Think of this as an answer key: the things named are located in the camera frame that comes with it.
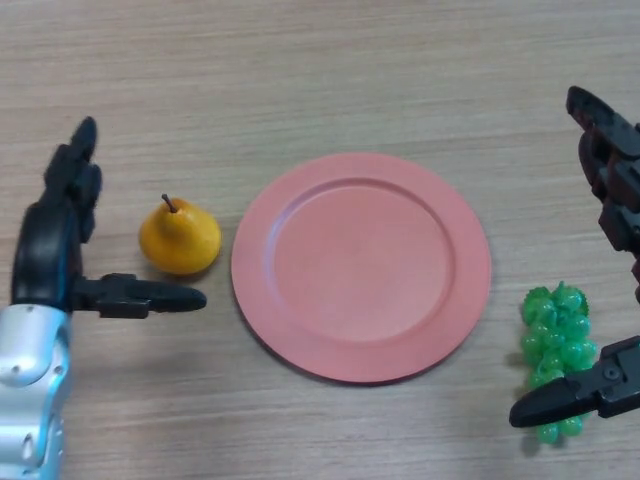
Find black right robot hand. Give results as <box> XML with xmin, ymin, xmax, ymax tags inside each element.
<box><xmin>508</xmin><ymin>85</ymin><xmax>640</xmax><ymax>429</ymax></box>

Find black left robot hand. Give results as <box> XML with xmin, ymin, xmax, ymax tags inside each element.
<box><xmin>10</xmin><ymin>116</ymin><xmax>208</xmax><ymax>320</ymax></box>

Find yellow pear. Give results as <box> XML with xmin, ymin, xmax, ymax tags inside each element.
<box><xmin>138</xmin><ymin>193</ymin><xmax>223</xmax><ymax>277</ymax></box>

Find pink round plate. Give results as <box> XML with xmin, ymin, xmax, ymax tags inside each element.
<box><xmin>230</xmin><ymin>152</ymin><xmax>494</xmax><ymax>386</ymax></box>

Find green grape bunch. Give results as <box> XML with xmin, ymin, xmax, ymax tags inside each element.
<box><xmin>521</xmin><ymin>281</ymin><xmax>599</xmax><ymax>446</ymax></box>

